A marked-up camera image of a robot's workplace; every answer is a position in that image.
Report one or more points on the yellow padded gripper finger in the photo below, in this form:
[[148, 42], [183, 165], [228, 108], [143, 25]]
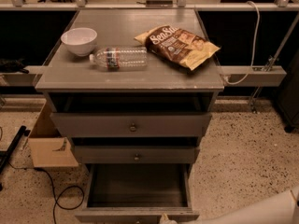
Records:
[[164, 219]]

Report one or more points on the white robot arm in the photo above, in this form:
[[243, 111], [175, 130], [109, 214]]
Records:
[[279, 209]]

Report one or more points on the grey middle drawer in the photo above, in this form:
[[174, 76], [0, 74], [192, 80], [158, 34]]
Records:
[[141, 154]]

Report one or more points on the grey top drawer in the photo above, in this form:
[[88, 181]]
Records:
[[131, 124]]

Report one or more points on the grey wooden drawer cabinet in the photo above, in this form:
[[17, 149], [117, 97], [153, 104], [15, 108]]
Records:
[[74, 85]]

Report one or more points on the cardboard box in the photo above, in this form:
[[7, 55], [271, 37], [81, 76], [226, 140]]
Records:
[[48, 148]]

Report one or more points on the black bar on floor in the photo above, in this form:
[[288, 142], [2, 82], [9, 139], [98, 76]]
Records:
[[5, 155]]

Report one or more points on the dark cart with wheel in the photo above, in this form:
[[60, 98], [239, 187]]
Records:
[[288, 95]]

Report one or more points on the clear plastic water bottle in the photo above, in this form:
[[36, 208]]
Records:
[[120, 58]]

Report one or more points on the brown yellow chip bag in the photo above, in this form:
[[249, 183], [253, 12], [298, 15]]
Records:
[[177, 45]]

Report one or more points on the white ceramic bowl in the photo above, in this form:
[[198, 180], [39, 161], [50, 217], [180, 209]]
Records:
[[80, 41]]

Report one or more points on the black cloth on rail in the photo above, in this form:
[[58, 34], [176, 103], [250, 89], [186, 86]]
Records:
[[12, 66]]

